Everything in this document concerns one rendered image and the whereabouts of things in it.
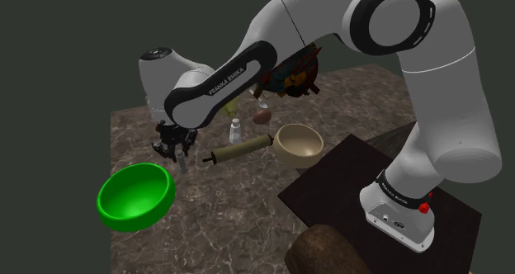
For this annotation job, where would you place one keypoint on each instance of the yellow-green bottle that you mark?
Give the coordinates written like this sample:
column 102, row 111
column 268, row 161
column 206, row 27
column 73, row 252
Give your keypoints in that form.
column 231, row 107

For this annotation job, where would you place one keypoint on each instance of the dark patterned round basket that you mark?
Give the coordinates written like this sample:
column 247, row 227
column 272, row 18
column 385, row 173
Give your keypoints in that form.
column 295, row 74

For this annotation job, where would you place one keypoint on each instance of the dark robot stand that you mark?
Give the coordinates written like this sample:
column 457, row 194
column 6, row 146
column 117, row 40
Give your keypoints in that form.
column 338, row 184

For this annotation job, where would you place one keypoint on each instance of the brown egg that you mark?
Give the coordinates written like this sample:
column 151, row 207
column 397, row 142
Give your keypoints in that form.
column 262, row 116

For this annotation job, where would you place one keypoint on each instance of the green bowl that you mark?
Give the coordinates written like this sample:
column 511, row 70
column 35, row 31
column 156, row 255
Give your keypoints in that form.
column 135, row 196

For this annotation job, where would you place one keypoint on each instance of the brown wooden round stool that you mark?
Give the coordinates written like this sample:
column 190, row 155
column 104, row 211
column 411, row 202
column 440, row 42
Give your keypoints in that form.
column 322, row 251

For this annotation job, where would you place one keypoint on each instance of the white salt shaker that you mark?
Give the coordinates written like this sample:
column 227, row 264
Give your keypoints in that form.
column 235, row 132

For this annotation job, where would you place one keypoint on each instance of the tan rolling pin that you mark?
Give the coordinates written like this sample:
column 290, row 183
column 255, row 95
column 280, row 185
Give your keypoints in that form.
column 241, row 148

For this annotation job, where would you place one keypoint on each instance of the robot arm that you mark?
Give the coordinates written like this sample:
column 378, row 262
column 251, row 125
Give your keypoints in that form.
column 442, row 104

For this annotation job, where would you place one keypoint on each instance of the beige bowl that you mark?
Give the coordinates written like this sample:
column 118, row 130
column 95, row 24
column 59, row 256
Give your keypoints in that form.
column 299, row 144

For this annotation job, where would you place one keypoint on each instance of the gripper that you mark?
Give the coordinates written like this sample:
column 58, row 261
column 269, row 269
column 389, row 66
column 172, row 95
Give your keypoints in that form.
column 173, row 138

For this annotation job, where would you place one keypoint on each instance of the grey pepper shaker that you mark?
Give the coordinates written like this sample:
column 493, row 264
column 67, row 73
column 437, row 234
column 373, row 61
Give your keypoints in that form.
column 182, row 160

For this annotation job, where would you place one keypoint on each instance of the silver spoon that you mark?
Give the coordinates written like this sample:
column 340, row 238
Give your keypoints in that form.
column 260, row 101

